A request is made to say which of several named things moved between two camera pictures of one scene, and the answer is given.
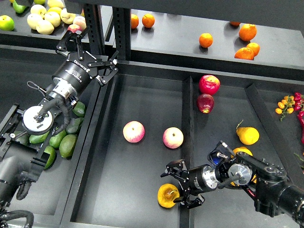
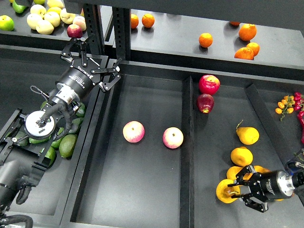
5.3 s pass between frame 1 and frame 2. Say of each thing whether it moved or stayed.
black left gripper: moved
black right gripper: moved
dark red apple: stayed
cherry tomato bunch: stayed
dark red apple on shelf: stayed
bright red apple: stayed
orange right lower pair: stayed
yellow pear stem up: moved
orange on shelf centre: stayed
